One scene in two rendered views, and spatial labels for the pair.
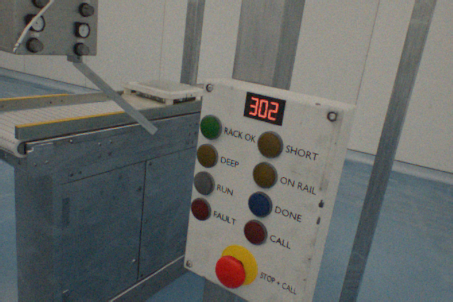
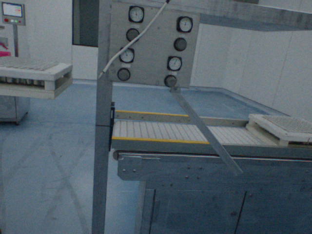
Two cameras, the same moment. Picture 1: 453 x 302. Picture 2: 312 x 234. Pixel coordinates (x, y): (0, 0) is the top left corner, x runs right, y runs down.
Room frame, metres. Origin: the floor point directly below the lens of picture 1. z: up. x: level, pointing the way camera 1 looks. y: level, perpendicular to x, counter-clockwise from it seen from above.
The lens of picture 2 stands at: (0.60, -0.06, 1.15)
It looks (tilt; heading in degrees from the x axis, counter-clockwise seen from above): 18 degrees down; 49
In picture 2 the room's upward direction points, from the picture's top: 7 degrees clockwise
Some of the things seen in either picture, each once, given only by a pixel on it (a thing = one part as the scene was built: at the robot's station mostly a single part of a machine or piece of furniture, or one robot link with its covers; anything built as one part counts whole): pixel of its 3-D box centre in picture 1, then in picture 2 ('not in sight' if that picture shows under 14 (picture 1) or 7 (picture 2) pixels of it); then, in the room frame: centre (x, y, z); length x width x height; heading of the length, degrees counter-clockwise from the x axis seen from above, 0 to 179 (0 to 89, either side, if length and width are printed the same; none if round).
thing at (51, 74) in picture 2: not in sight; (24, 67); (0.75, 0.77, 1.03); 0.25 x 0.24 x 0.02; 59
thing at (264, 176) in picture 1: (263, 175); not in sight; (0.42, -0.05, 1.01); 0.03 x 0.01 x 0.03; 59
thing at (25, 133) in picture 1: (187, 106); (306, 152); (1.49, 0.17, 0.85); 1.32 x 0.02 x 0.03; 149
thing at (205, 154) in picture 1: (206, 156); not in sight; (0.46, 0.02, 1.01); 0.03 x 0.01 x 0.03; 59
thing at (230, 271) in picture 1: (236, 267); not in sight; (0.43, -0.03, 0.88); 0.04 x 0.04 x 0.04; 59
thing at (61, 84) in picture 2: not in sight; (24, 82); (0.75, 0.77, 0.98); 0.24 x 0.24 x 0.02; 59
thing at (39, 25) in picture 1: (36, 23); (126, 55); (0.92, 0.45, 1.11); 0.04 x 0.01 x 0.04; 149
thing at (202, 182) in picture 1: (203, 183); not in sight; (0.46, 0.02, 0.97); 0.03 x 0.01 x 0.03; 59
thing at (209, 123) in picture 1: (209, 127); not in sight; (0.46, 0.02, 1.04); 0.03 x 0.01 x 0.03; 59
